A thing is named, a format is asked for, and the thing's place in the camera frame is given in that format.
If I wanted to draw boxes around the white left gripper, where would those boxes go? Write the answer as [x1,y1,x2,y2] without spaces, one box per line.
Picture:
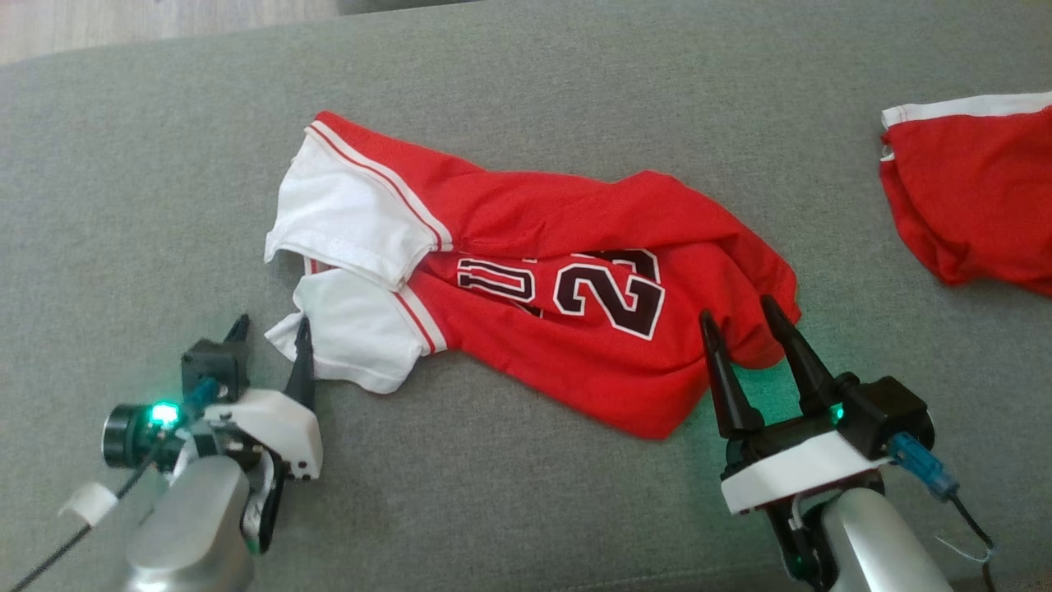
[101,313,324,553]

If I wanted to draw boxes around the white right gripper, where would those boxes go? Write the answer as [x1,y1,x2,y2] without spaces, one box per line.
[699,294,893,590]

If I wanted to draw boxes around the red Bulls 23 jersey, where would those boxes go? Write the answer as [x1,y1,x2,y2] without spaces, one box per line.
[263,110,803,442]

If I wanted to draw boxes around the black left cable teal plug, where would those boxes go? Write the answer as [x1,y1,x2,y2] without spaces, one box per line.
[4,377,223,592]

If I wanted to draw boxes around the large grey sofa seat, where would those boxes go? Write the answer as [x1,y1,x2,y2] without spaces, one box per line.
[0,0,1052,592]

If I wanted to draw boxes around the red shorts with white stripes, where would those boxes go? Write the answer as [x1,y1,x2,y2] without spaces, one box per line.
[879,90,1052,298]

